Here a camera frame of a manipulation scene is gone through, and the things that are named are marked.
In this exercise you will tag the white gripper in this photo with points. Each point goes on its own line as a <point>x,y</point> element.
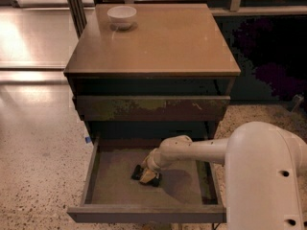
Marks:
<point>153,164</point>

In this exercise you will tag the black rxbar chocolate bar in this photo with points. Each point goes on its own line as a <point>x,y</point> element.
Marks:
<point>137,174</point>

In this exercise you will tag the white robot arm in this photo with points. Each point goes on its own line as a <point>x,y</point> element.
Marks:
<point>262,163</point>

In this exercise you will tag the open middle drawer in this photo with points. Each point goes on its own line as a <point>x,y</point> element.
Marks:
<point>187,193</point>

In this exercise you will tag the closed top drawer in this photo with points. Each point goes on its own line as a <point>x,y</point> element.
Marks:
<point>151,108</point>

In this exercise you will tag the brown wooden drawer cabinet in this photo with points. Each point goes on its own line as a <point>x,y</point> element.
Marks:
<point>170,50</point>

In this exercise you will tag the blue tape piece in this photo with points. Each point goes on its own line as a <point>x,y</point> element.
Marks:
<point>87,139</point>

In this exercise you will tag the white ceramic bowl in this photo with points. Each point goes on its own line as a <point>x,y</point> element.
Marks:
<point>121,17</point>

